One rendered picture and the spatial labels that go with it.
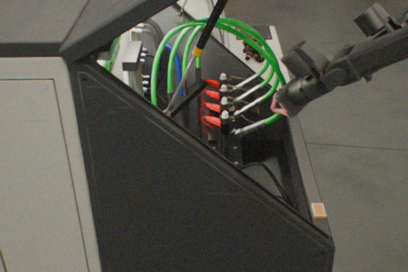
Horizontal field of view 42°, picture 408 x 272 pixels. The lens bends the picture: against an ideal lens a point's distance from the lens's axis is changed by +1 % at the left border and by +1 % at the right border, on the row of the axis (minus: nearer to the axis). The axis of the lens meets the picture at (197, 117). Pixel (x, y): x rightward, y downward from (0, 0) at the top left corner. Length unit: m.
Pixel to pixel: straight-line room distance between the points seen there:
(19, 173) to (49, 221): 0.15
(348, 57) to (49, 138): 0.65
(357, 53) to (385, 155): 2.34
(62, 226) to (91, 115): 0.33
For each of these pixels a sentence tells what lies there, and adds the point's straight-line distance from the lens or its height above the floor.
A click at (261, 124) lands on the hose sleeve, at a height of 1.17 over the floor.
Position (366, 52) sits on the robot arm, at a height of 1.45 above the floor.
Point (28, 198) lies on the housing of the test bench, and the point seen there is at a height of 1.11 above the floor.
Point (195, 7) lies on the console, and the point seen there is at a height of 1.32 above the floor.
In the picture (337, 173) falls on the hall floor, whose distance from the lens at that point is 3.20.
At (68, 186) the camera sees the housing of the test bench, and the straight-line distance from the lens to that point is 1.24.
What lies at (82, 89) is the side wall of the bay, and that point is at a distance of 1.09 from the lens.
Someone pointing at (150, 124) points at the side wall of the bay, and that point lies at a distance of 1.10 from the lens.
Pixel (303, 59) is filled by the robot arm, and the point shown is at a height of 1.40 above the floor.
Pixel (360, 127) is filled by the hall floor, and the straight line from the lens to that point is 3.66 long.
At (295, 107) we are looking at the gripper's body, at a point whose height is 1.27.
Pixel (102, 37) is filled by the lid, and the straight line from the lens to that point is 1.01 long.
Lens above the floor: 1.89
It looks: 31 degrees down
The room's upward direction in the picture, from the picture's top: 2 degrees counter-clockwise
